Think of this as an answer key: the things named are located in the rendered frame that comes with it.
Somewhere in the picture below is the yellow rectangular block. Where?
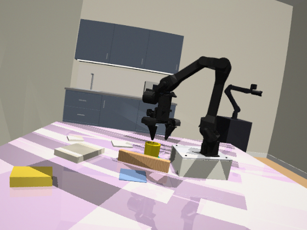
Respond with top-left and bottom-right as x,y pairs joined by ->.
9,166 -> 53,187

